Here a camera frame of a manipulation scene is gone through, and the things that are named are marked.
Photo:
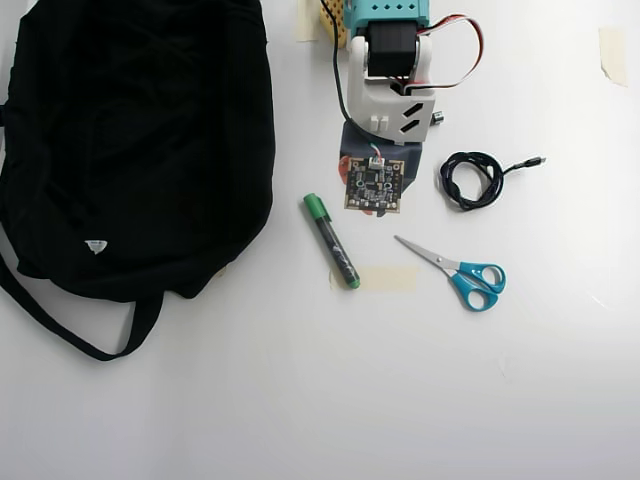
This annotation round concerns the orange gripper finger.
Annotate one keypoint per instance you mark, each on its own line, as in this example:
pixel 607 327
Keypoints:
pixel 342 170

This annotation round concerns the navy gripper body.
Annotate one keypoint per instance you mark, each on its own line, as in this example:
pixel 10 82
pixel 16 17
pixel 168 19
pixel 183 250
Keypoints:
pixel 406 162

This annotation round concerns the green capped black marker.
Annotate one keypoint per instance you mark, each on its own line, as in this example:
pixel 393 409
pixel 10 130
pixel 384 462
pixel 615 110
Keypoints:
pixel 330 240

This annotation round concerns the teal grey white robot arm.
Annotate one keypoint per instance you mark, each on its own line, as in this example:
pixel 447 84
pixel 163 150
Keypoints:
pixel 380 100

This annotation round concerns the black fabric bag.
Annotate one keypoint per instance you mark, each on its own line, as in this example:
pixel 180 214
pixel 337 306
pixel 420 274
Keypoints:
pixel 125 150

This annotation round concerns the black AA battery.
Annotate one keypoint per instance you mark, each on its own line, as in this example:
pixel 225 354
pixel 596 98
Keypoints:
pixel 438 118

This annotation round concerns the wide beige masking tape strip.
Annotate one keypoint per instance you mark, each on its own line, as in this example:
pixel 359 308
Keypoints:
pixel 390 279

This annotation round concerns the torn beige masking tape strip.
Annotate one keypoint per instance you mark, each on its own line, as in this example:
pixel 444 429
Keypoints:
pixel 614 55

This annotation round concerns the bare camera circuit board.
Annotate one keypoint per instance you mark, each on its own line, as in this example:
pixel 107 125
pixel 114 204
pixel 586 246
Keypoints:
pixel 374 185

